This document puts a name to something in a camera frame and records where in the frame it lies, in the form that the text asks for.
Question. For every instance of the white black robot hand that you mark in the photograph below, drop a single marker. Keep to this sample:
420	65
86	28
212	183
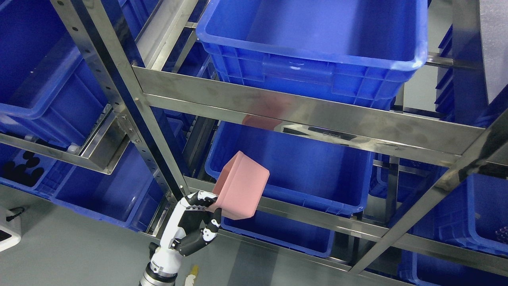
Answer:
190	228

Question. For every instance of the pink plastic storage box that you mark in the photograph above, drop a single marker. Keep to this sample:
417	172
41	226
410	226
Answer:
239	187

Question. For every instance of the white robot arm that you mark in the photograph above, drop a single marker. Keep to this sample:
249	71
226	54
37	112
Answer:
158	274

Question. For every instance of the bottom blue shelf crate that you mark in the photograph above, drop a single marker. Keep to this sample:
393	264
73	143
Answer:
284	232

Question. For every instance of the blue shelf crate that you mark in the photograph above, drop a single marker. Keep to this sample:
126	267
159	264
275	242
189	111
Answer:
317	175
358	52
473	216
284	232

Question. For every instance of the middle blue shelf crate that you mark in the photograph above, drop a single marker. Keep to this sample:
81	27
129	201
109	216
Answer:
317	175

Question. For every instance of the top blue shelf crate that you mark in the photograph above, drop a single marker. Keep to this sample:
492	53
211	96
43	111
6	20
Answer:
358	52

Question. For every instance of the right blue shelf crate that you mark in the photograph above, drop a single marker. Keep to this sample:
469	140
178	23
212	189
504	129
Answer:
473	216

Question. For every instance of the steel shelf rack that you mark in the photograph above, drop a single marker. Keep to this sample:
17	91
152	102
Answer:
130	74

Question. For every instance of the left lower blue crate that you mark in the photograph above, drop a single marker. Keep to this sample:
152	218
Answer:
129	197

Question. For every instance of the white device on floor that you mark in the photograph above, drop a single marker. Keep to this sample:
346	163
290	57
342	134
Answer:
10	227

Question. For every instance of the left upper blue crate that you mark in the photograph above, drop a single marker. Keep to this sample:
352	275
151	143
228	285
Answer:
47	89

